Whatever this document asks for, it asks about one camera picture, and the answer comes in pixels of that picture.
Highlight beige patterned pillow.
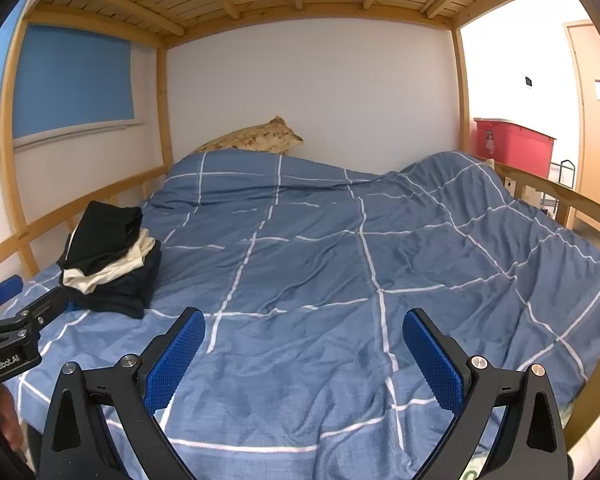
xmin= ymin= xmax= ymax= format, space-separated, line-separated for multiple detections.
xmin=189 ymin=116 xmax=305 ymax=156

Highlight red storage bin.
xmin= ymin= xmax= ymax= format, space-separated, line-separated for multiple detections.
xmin=473 ymin=117 xmax=556 ymax=178

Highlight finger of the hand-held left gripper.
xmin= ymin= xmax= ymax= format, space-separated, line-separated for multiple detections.
xmin=17 ymin=285 xmax=74 ymax=335
xmin=0 ymin=275 xmax=25 ymax=322

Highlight blue checked duvet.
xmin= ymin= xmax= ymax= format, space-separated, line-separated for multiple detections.
xmin=10 ymin=150 xmax=600 ymax=480

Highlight black metal rack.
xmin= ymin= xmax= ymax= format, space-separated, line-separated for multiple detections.
xmin=557 ymin=159 xmax=577 ymax=191

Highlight dark folded garment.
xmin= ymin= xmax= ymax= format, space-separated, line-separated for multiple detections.
xmin=70 ymin=247 xmax=162 ymax=320

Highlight wooden bunk bed frame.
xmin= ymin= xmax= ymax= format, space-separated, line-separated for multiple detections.
xmin=0 ymin=0 xmax=600 ymax=466

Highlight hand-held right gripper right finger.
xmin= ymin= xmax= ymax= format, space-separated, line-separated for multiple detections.
xmin=402 ymin=307 xmax=568 ymax=480

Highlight black pants with paw print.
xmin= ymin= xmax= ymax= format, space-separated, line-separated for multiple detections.
xmin=62 ymin=201 xmax=144 ymax=277

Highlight blue window blind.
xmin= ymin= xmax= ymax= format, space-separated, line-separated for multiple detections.
xmin=12 ymin=24 xmax=133 ymax=140

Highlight person's left hand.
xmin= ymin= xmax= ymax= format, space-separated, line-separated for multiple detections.
xmin=0 ymin=387 xmax=26 ymax=452

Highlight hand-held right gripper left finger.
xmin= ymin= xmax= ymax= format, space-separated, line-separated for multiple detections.
xmin=34 ymin=306 xmax=207 ymax=480

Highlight cream folded garment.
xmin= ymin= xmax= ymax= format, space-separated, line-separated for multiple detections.
xmin=62 ymin=228 xmax=157 ymax=295

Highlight wooden door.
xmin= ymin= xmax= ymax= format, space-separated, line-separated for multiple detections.
xmin=564 ymin=20 xmax=600 ymax=233

